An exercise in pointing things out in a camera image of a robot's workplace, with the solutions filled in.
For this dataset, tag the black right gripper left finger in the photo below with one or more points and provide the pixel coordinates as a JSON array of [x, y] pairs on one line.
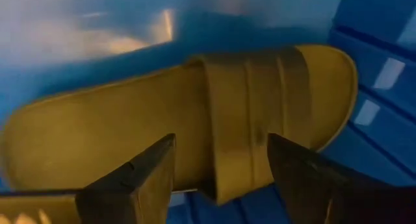
[[139, 191]]

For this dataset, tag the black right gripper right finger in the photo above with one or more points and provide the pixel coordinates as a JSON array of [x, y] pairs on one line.
[[325, 191]]

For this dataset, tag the black slide sandal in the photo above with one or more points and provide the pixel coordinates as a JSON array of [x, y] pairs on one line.
[[113, 126]]

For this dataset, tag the blue plastic ribbed bin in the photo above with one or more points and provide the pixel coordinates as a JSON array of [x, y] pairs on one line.
[[373, 146]]

